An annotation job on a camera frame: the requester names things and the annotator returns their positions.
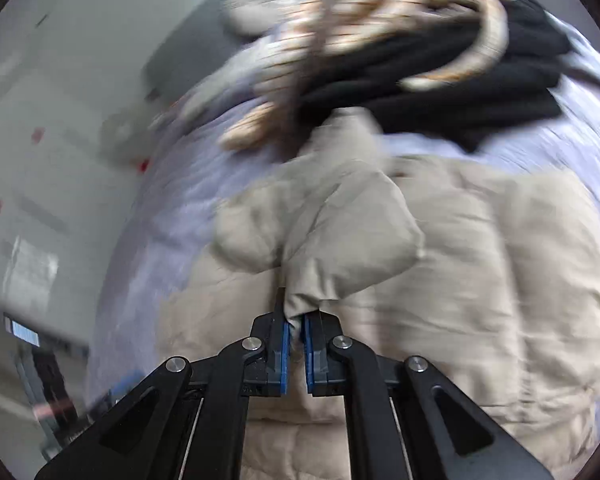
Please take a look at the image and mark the lavender fleece blanket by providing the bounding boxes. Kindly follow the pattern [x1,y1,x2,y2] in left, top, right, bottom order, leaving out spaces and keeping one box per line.
[85,0,600,411]

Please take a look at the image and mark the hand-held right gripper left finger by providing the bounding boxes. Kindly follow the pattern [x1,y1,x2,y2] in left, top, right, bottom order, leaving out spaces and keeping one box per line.
[35,287,293,480]

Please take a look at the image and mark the dark equipment stand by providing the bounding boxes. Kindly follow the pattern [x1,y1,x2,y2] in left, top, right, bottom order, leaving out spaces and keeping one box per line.
[2,312,88,461]

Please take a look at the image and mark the beige puffer jacket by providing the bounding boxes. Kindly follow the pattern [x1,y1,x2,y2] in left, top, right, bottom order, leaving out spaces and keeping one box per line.
[157,107,600,480]

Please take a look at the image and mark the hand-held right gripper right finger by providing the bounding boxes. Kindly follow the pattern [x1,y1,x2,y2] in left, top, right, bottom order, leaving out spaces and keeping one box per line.
[302,310,556,480]

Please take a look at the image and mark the black garment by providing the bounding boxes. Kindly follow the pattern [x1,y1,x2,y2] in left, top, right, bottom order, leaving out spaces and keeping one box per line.
[300,0,573,153]

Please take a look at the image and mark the round beige cushion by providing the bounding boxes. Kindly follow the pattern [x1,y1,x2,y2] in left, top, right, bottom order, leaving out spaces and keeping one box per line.
[222,0,301,36]

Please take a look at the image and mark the beige patterned knit garment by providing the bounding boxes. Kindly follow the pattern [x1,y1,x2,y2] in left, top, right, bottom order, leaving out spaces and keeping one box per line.
[220,0,518,151]

